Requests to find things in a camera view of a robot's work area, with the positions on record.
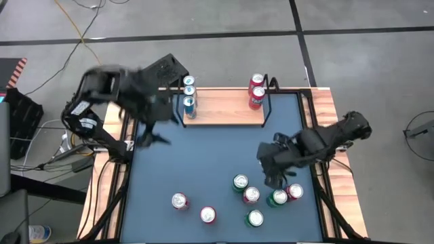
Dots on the blue silver Red Bull can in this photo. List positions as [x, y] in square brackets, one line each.
[188, 80]
[190, 91]
[190, 106]

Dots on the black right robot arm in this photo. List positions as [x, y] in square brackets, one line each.
[339, 132]

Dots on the white power strip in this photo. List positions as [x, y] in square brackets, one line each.
[63, 139]

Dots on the black plastic crate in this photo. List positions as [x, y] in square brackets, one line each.
[23, 118]

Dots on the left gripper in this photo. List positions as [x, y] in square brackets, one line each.
[157, 108]

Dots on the red Fanta strawberry can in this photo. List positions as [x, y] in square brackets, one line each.
[207, 214]
[257, 98]
[256, 79]

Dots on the green soda can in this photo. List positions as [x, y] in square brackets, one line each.
[240, 181]
[279, 197]
[255, 218]

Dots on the blue table mat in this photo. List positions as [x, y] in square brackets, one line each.
[217, 149]

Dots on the black orange striped panel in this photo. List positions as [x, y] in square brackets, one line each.
[8, 71]

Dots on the red Coca-Cola can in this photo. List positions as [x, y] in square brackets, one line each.
[295, 190]
[178, 200]
[251, 194]

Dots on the grey equipment case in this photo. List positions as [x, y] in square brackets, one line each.
[4, 149]

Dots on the black floor beam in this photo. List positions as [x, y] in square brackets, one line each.
[47, 189]

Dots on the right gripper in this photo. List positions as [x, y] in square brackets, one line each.
[276, 156]

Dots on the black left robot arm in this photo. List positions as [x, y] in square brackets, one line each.
[101, 139]

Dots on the plastic bottle yellow blue label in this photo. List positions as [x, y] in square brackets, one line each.
[39, 234]

